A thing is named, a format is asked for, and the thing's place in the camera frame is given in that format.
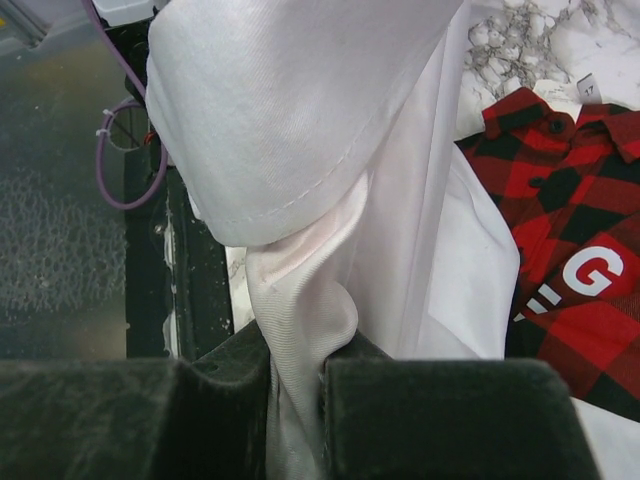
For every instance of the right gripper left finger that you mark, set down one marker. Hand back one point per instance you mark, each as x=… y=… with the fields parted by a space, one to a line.
x=138 y=419

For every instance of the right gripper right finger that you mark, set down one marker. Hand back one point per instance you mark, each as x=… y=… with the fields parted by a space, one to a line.
x=449 y=419

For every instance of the white shirt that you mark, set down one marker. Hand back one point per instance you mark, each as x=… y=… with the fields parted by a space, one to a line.
x=319 y=137

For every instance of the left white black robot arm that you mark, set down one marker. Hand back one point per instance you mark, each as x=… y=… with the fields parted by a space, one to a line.
x=124 y=12

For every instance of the red black plaid shirt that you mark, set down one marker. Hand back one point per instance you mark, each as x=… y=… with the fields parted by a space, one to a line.
x=568 y=189

